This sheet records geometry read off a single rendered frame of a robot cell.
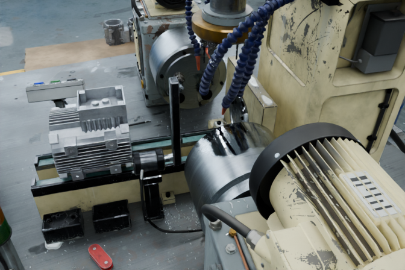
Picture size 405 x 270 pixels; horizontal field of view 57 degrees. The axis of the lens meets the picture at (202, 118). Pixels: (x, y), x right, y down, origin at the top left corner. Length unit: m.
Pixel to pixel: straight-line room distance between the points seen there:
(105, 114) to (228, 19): 0.39
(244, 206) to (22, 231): 0.71
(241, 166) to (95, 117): 0.42
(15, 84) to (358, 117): 1.45
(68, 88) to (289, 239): 0.94
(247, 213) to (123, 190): 0.56
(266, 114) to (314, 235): 0.55
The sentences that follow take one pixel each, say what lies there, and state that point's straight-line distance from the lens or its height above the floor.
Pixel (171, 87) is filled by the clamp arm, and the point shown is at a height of 1.24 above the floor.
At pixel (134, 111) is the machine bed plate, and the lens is 1.55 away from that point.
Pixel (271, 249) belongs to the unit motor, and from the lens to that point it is 0.47.
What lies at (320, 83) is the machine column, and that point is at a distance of 0.96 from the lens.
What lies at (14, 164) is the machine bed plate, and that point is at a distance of 1.43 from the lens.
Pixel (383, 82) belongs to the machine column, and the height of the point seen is 1.19.
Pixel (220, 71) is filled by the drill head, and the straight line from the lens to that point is 1.29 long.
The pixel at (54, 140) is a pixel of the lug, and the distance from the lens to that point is 1.01.
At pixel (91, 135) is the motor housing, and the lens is 1.01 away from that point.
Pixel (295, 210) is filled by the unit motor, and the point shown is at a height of 1.30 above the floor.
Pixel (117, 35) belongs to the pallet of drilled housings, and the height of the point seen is 0.24.
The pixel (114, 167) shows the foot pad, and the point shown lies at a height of 0.98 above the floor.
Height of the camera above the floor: 1.68
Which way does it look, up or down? 36 degrees down
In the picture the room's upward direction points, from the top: 1 degrees clockwise
